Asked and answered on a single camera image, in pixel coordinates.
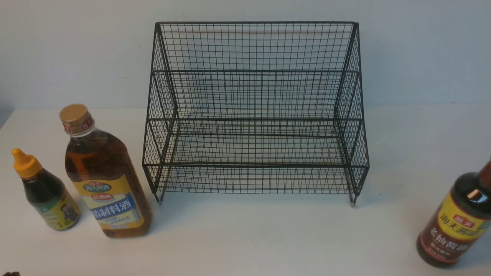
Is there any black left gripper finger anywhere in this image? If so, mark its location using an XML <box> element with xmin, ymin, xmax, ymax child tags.
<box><xmin>3</xmin><ymin>271</ymin><xmax>20</xmax><ymax>276</ymax></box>

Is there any small orange-capped sauce bottle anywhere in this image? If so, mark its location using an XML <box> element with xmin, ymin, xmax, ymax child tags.
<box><xmin>11</xmin><ymin>148</ymin><xmax>81</xmax><ymax>231</ymax></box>

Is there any large cooking wine bottle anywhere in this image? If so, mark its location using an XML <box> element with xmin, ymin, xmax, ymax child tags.
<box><xmin>59</xmin><ymin>103</ymin><xmax>152</xmax><ymax>238</ymax></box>

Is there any dark soy sauce bottle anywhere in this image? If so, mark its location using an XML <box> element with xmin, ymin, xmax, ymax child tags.
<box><xmin>416</xmin><ymin>161</ymin><xmax>491</xmax><ymax>268</ymax></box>

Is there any black wire mesh shelf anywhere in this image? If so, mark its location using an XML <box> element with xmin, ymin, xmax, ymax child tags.
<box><xmin>142</xmin><ymin>21</ymin><xmax>370</xmax><ymax>207</ymax></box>

